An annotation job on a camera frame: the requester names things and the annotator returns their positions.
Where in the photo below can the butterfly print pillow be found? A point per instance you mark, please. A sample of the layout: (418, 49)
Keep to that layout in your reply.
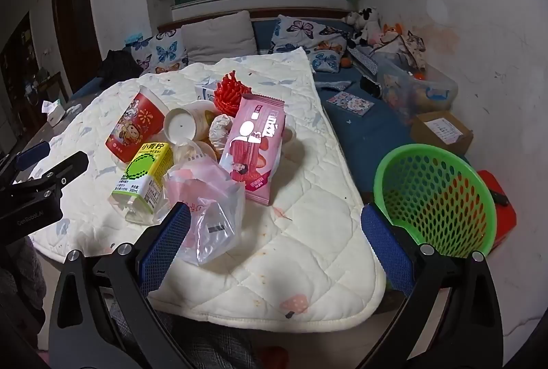
(310, 33)
(160, 52)

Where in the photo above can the orange fox plush toy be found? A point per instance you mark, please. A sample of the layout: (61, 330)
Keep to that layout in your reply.
(391, 34)

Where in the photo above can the pink snack packet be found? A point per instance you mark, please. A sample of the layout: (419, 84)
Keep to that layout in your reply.
(254, 150)

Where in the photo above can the black remote control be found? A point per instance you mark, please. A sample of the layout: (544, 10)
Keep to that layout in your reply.
(500, 197)

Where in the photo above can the brown cardboard box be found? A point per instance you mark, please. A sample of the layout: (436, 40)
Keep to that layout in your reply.
(441, 133)

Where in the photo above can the red foam fruit net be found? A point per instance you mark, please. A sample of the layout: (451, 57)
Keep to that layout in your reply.
(229, 92)

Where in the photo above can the small white carton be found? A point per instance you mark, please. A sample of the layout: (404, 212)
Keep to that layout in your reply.
(205, 90)

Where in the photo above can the red paper noodle cup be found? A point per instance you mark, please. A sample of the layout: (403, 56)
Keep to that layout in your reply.
(137, 125)

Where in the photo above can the small black device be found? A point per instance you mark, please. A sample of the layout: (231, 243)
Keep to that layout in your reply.
(370, 85)

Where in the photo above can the yellow green drink carton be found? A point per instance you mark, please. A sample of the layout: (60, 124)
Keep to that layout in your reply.
(143, 178)

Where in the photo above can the black clothing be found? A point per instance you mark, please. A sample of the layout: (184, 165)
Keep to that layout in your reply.
(120, 67)

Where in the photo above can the pink sticker book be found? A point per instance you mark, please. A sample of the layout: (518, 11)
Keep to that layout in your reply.
(351, 101)

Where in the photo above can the dark wooden door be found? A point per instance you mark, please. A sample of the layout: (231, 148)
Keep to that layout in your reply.
(77, 26)

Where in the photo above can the cow plush toy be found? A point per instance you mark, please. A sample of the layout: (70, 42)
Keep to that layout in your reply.
(366, 24)

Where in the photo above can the white tissue box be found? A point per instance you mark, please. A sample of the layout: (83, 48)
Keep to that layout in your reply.
(55, 112)

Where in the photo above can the small orange ball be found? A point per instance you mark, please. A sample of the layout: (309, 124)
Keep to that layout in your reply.
(346, 62)

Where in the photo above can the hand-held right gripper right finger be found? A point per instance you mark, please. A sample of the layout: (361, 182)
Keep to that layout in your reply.
(385, 249)

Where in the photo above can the white paper cup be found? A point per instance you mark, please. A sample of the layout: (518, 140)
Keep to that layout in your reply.
(184, 124)

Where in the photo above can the green plastic basket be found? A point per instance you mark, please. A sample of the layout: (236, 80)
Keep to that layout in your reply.
(432, 197)

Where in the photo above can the grey pillow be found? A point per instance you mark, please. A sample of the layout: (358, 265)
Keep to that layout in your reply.
(218, 37)

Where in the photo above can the blue bed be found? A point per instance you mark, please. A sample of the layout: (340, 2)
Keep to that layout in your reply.
(364, 146)

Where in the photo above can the white quilted blanket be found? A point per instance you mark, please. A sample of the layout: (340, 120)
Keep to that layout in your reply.
(308, 197)

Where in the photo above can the clear plastic storage bin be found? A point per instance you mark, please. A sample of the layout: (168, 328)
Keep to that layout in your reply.
(417, 90)

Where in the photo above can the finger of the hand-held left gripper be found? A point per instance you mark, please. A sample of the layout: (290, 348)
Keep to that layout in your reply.
(68, 167)
(32, 155)

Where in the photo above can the clear pink plastic bag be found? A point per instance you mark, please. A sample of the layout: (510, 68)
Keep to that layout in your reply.
(209, 215)

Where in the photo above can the red plastic stool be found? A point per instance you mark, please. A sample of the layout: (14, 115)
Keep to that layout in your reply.
(505, 219)

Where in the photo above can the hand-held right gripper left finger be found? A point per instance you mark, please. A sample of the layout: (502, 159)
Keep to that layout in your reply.
(166, 248)

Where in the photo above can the white paper wrapper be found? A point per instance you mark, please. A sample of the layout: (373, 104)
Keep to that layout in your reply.
(220, 131)

